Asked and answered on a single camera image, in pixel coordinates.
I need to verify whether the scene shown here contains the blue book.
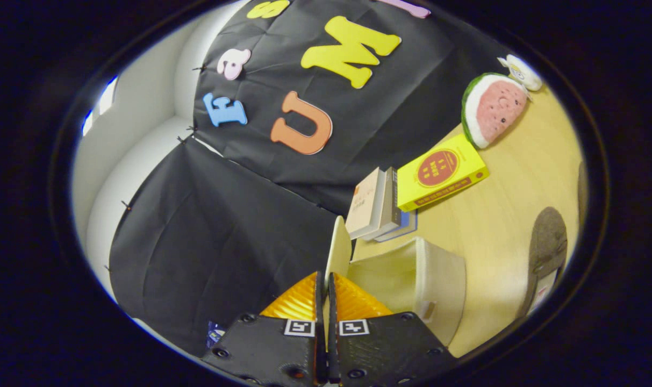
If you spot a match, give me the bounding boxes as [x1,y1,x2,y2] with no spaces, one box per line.
[379,210,418,242]

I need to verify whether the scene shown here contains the beige book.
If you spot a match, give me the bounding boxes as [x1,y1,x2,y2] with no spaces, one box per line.
[346,167,386,240]

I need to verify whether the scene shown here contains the white plush toy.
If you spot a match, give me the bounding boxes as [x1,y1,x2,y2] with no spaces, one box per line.
[498,54,543,92]

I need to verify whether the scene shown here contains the yellow book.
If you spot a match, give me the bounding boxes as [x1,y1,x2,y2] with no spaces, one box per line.
[397,133,489,212]

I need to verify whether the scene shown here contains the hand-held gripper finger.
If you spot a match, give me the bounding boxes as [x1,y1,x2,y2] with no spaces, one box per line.
[328,272,459,386]
[201,271,327,386]

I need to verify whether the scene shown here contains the cream fabric storage box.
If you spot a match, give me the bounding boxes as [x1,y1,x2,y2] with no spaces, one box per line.
[324,216,467,347]

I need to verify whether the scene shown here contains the watermelon slice plush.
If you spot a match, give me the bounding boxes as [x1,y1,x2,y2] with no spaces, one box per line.
[461,73,531,149]

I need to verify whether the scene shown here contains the long ceiling light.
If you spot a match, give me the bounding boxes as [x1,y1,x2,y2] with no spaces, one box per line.
[82,75,119,136]

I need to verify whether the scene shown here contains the grey book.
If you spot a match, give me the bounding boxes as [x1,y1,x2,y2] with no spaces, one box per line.
[373,167,403,241]

